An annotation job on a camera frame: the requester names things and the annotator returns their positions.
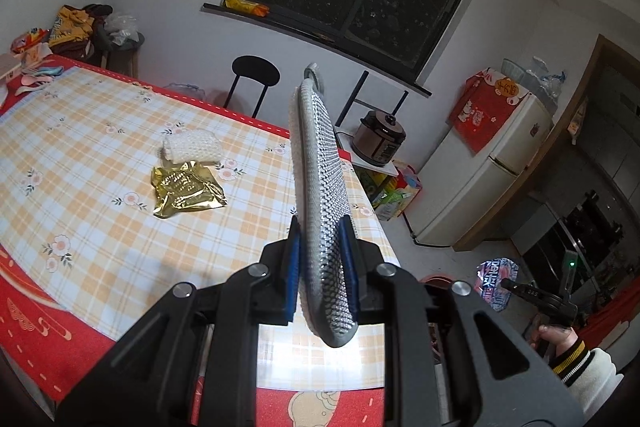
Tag white foam net wrap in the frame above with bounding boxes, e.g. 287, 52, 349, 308
161, 127, 223, 165

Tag clear plastic containers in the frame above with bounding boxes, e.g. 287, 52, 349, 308
500, 56, 568, 100

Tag black round-back chair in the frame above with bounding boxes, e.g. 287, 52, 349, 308
222, 55, 281, 118

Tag white fridge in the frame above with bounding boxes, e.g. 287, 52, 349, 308
405, 92, 556, 253

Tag orange snack bag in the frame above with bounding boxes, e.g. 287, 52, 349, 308
11, 28, 51, 54

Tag round wooden stool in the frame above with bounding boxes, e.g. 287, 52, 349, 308
100, 32, 146, 78

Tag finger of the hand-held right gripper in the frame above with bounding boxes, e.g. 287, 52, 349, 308
501, 278, 551, 304

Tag red printed bag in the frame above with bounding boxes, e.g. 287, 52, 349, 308
446, 68, 533, 154

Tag brown rice cooker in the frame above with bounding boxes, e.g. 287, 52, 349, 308
351, 109, 407, 166

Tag crushed blue snack packet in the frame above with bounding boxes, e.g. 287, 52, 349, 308
477, 258, 516, 312

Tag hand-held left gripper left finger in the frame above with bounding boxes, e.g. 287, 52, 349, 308
55, 214, 306, 427

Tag clear plastic tub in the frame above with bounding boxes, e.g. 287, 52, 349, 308
165, 82, 207, 100

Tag small yellow box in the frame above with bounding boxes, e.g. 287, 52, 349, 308
25, 44, 53, 68

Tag colourful shopping bags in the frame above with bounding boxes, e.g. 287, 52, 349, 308
357, 162, 421, 222

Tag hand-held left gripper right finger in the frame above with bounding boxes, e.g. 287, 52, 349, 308
337, 216, 586, 427

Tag white plastic bag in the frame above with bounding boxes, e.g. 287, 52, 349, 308
102, 13, 140, 48

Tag gold foil bag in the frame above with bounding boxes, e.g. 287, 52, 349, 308
151, 161, 228, 220

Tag black metal rack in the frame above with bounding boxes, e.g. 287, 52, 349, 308
335, 71, 410, 180

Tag yellow brown clothing pile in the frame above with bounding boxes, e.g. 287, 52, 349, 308
47, 5, 96, 52

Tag silver mesh scrubber pad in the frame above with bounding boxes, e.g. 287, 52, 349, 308
289, 63, 360, 349

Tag person's right hand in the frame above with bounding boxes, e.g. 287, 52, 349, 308
532, 324, 576, 360

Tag red printed tablecloth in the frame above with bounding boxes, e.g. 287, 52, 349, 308
0, 52, 441, 427

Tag beige flat box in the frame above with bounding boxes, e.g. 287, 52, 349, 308
0, 54, 23, 82

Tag red cloth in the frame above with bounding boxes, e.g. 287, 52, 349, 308
575, 302, 640, 358

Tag pastel spoons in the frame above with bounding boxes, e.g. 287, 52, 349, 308
15, 66, 66, 96

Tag yellow snack packet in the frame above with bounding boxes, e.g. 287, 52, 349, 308
224, 0, 271, 16

